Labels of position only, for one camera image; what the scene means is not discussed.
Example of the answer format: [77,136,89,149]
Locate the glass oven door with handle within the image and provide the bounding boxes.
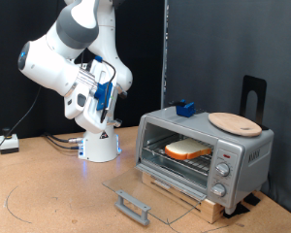
[101,162,208,227]

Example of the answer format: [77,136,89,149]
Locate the wire oven rack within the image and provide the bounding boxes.
[142,133,215,177]

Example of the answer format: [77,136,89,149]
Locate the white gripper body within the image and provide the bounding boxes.
[63,59,119,135]

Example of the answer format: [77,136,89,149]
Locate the black metal bookend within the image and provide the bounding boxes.
[240,75,271,131]

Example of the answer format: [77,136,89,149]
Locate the wooden slatted crate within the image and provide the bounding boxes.
[141,170,226,225]

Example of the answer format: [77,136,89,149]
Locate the round wooden cutting board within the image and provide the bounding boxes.
[208,112,264,138]

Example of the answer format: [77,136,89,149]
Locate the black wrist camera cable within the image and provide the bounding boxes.
[81,51,118,124]

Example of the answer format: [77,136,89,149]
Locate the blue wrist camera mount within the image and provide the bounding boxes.
[93,55,114,112]

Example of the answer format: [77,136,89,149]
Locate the black foam pad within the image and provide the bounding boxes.
[243,191,262,207]
[222,202,250,219]

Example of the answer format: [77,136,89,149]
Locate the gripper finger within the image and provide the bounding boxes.
[108,117,123,128]
[115,83,128,100]

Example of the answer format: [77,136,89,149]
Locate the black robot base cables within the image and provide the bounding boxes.
[42,131,85,151]

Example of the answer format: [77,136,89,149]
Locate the silver toaster oven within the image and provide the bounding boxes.
[134,105,275,216]

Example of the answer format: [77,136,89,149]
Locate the small blue object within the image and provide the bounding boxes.
[168,98,211,118]

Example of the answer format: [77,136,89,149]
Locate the emergency stop button box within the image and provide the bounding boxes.
[0,127,20,155]

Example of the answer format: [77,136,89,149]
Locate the silver oven knob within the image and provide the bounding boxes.
[215,161,232,178]
[210,183,228,199]

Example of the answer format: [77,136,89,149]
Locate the long black hanging cable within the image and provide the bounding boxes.
[0,85,43,167]

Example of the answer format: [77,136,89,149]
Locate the vertical metal pole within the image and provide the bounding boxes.
[160,0,170,110]

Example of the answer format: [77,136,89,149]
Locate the white bread slice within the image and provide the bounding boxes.
[164,137,213,161]

